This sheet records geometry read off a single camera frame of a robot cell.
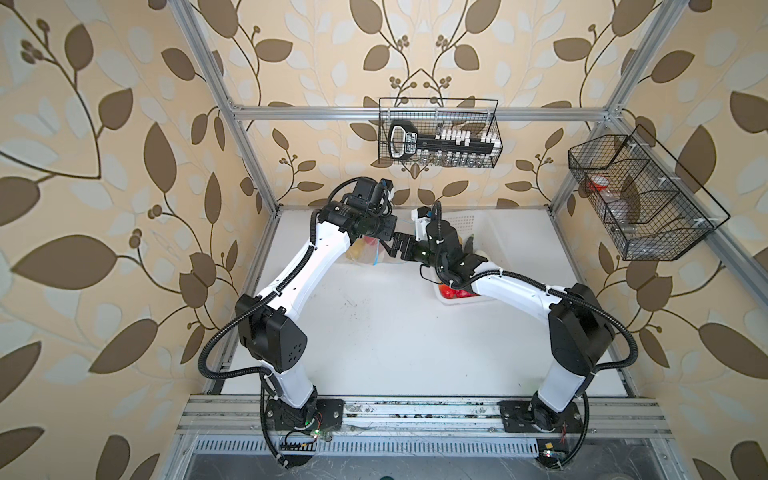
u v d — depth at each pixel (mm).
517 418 724
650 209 733
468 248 1050
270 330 437
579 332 462
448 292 934
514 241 1116
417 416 753
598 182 807
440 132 806
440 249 649
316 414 737
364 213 560
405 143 844
